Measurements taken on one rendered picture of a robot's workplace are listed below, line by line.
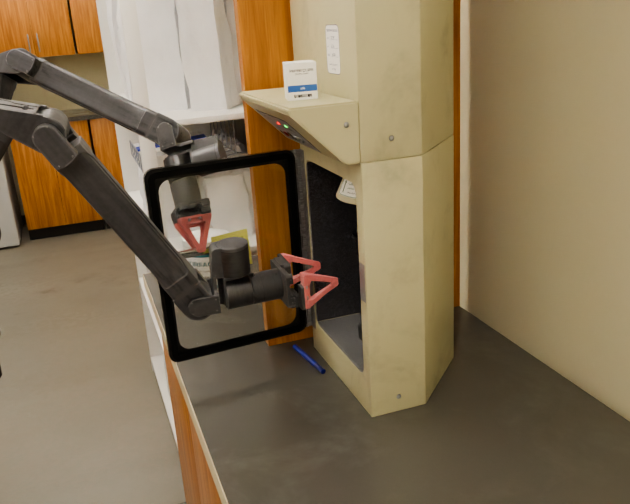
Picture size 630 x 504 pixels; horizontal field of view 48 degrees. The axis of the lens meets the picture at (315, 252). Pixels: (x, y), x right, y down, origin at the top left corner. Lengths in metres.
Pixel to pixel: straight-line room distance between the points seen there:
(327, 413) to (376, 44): 0.66
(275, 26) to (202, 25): 0.90
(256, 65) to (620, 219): 0.74
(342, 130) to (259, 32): 0.40
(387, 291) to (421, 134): 0.27
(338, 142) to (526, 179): 0.52
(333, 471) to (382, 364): 0.21
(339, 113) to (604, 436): 0.70
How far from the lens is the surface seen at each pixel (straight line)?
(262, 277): 1.30
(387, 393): 1.32
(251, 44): 1.46
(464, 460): 1.23
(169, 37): 2.45
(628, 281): 1.34
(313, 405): 1.38
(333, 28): 1.21
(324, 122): 1.12
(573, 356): 1.51
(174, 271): 1.25
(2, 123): 1.17
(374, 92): 1.15
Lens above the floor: 1.65
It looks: 19 degrees down
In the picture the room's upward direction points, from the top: 4 degrees counter-clockwise
